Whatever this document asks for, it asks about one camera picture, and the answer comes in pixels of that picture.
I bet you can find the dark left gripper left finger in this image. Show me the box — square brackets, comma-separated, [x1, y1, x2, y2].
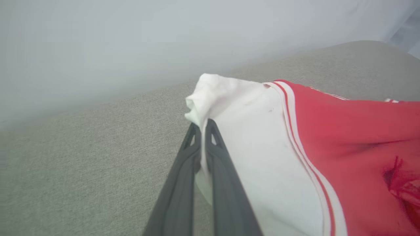
[143, 123, 201, 236]

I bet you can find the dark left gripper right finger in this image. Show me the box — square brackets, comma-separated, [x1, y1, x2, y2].
[205, 119, 263, 236]

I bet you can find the red and white jersey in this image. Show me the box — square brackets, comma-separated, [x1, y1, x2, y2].
[184, 73, 420, 236]

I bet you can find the grey fabric sofa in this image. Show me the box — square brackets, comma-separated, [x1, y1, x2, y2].
[0, 40, 420, 236]

